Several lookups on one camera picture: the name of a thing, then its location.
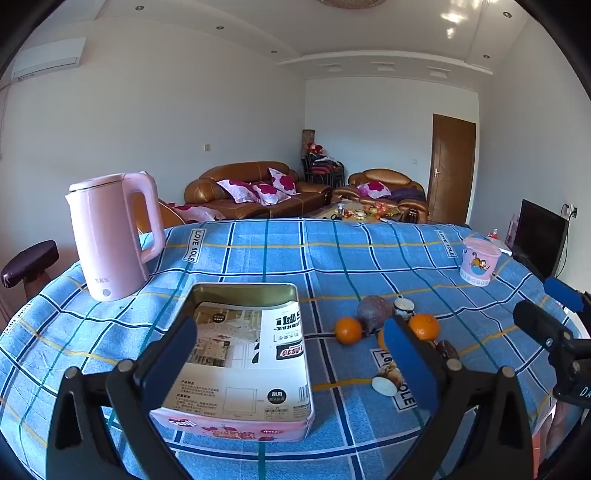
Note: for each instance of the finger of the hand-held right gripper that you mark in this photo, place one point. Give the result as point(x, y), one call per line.
point(538, 323)
point(563, 293)

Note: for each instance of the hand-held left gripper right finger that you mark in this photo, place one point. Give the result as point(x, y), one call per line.
point(411, 364)

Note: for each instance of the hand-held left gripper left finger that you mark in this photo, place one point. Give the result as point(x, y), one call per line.
point(168, 355)

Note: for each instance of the orange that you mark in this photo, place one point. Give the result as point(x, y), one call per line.
point(425, 326)
point(347, 330)
point(381, 340)

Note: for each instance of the large whole purple passion fruit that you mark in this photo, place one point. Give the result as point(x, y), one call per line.
point(373, 314)

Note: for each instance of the pink metal tin box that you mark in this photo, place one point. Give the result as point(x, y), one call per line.
point(244, 293)

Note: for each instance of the black television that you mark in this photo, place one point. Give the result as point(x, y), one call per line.
point(538, 237)

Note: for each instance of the printed paper leaflet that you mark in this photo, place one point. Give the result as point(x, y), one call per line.
point(240, 369)

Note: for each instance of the pink cartoon cup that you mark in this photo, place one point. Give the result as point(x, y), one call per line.
point(480, 261)

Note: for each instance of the pink electric kettle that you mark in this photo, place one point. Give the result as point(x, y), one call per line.
point(106, 240)

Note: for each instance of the brown leather chair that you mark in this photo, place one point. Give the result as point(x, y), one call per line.
point(168, 214)

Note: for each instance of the blue plaid tablecloth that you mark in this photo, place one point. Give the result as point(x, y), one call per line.
point(277, 258)

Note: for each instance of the floral cloth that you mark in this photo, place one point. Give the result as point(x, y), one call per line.
point(201, 212)

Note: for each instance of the cluttered coffee table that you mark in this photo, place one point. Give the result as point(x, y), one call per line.
point(364, 213)

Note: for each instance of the brown wooden door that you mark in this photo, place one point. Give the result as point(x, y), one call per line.
point(450, 170)

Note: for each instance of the dark padded stool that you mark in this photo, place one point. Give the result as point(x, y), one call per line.
point(27, 265)

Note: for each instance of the purple cloth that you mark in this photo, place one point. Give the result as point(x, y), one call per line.
point(408, 194)

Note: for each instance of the white magenta floral pillow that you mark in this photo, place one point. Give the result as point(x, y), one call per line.
point(371, 188)
point(268, 193)
point(284, 181)
point(235, 190)

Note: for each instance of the brown leather armchair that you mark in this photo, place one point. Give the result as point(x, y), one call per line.
point(392, 177)

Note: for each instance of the long brown leather sofa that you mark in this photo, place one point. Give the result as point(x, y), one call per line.
point(304, 196)

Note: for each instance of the stack of dark chairs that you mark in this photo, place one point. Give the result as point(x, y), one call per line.
point(323, 170)

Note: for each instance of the red flowers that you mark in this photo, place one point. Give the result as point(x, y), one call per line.
point(317, 147)

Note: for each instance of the tall patterned vase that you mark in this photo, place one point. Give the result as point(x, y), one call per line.
point(308, 138)

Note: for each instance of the white air conditioner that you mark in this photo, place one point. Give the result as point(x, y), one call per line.
point(48, 60)

